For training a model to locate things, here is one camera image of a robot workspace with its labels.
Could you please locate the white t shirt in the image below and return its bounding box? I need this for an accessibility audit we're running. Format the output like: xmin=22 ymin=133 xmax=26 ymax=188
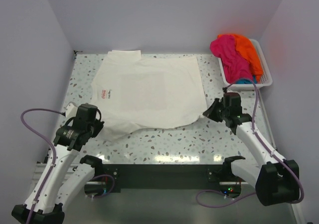
xmin=91 ymin=51 xmax=207 ymax=141

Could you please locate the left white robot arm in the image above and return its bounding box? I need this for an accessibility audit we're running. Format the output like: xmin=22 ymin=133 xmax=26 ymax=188
xmin=11 ymin=104 xmax=104 ymax=224

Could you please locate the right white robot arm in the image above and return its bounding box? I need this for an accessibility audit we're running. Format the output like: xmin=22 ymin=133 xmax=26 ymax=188
xmin=203 ymin=92 xmax=304 ymax=206

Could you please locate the blue t shirt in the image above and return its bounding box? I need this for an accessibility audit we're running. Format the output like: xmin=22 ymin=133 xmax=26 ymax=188
xmin=235 ymin=76 xmax=258 ymax=85

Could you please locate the pink t shirt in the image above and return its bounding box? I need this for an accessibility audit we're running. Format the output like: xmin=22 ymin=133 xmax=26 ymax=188
xmin=210 ymin=35 xmax=253 ymax=83

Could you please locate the white plastic basket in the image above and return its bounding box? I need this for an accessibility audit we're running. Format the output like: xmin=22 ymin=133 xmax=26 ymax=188
xmin=218 ymin=39 xmax=273 ymax=91

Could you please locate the orange t shirt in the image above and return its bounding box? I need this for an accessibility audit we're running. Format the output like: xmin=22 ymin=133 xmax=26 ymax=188
xmin=217 ymin=34 xmax=263 ymax=82

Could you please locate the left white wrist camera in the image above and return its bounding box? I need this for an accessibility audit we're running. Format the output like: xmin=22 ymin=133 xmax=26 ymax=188
xmin=65 ymin=102 xmax=78 ymax=119

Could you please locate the aluminium rail frame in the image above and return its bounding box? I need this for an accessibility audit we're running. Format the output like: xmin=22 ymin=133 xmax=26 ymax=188
xmin=32 ymin=89 xmax=306 ymax=224

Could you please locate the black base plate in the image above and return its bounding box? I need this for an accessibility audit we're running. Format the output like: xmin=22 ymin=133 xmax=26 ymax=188
xmin=84 ymin=164 xmax=245 ymax=198

